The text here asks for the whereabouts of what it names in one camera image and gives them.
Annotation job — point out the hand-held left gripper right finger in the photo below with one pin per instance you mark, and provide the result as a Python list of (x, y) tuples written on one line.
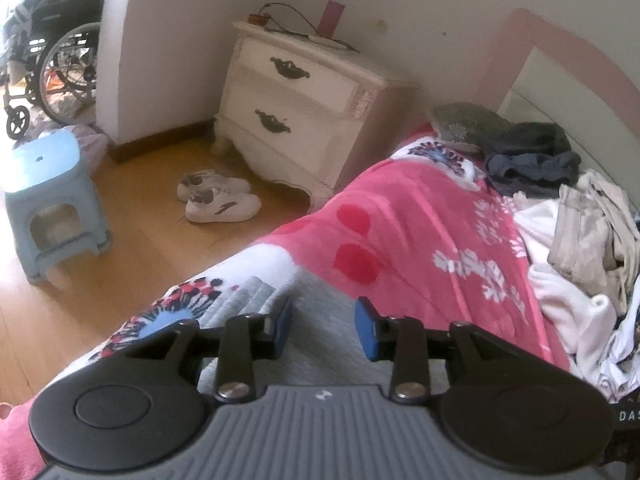
[(362, 330)]

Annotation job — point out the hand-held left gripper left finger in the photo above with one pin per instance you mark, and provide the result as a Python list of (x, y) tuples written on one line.
[(284, 327)]

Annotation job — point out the pink floral blanket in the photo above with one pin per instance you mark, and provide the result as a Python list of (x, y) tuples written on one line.
[(410, 220)]

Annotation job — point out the white shoe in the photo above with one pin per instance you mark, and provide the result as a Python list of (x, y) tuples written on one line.
[(210, 182), (225, 207)]

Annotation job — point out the white cloth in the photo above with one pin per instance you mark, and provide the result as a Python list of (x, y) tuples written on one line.
[(565, 300)]

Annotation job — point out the cream nightstand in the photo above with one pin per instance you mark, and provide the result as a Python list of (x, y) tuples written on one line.
[(300, 100)]

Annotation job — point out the dark green cloth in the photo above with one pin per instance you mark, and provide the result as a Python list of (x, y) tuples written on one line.
[(470, 122)]

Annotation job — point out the dark navy cloth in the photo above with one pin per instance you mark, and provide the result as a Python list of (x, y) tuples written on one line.
[(530, 160)]

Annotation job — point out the beige cloth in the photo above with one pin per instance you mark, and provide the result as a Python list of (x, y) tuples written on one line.
[(585, 230)]

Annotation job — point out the pale grey cloth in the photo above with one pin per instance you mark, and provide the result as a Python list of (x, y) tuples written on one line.
[(622, 345)]

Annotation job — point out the clear plastic bag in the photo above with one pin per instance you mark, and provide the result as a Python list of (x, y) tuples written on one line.
[(92, 142)]

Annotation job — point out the black lettered fabric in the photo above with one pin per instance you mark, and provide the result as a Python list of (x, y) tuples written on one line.
[(627, 420)]

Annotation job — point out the light blue plastic stool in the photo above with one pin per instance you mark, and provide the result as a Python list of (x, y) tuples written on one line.
[(45, 160)]

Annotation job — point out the small orange object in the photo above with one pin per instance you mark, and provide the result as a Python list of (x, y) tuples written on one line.
[(260, 19)]

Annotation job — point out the pink card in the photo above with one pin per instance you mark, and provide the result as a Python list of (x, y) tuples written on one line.
[(331, 19)]

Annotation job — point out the pink white headboard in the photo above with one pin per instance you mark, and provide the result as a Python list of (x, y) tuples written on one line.
[(575, 50)]

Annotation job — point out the wheelchair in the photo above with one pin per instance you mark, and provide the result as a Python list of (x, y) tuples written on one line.
[(55, 35)]

